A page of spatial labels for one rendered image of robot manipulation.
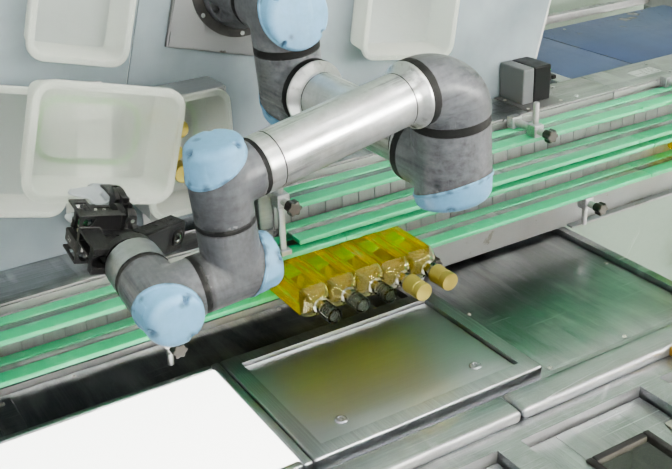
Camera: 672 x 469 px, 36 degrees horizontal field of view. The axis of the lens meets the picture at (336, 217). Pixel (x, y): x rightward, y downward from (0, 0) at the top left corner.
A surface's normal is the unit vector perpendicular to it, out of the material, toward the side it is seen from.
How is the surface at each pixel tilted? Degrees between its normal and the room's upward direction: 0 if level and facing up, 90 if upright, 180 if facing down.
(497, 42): 0
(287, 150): 31
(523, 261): 90
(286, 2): 4
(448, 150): 42
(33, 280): 90
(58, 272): 90
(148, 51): 0
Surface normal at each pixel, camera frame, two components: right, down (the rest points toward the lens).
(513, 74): -0.85, 0.25
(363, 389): -0.04, -0.91
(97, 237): 0.22, -0.89
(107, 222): 0.50, 0.45
